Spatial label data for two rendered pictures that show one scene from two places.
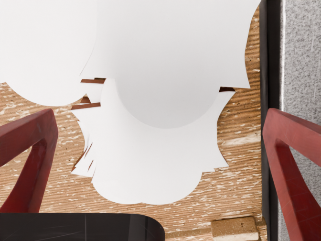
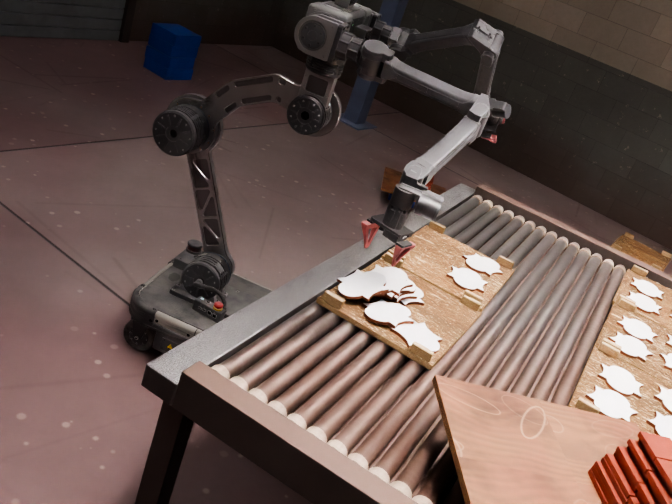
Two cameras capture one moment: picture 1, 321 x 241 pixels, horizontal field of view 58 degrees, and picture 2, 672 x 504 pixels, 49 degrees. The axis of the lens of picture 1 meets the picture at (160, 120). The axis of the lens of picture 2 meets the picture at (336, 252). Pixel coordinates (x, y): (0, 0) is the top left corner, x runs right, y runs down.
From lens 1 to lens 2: 1.84 m
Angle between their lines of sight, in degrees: 38
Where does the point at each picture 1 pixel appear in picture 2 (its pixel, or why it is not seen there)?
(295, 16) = (329, 281)
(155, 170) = (394, 275)
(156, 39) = (368, 284)
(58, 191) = (438, 307)
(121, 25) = (372, 289)
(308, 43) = (330, 276)
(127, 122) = (389, 284)
